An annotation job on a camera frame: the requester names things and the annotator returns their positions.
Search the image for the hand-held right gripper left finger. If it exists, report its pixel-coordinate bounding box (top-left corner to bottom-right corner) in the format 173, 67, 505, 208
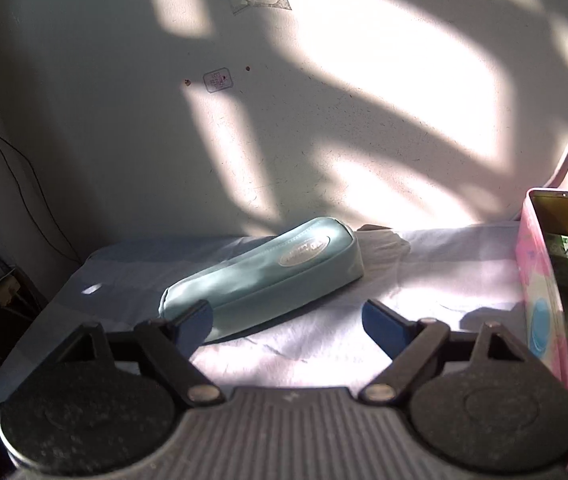
56, 300, 227, 406

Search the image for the teal pencil case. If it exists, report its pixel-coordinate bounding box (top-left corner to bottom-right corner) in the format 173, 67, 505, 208
158, 216, 365, 345

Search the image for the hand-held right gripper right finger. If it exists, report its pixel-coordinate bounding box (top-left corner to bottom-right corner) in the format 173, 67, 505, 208
359, 299, 539, 407

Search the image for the small square wall sticker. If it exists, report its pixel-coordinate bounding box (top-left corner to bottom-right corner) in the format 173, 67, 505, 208
203, 68, 233, 94

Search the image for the white table cloth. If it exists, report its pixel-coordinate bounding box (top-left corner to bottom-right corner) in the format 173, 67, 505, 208
0, 225, 532, 411

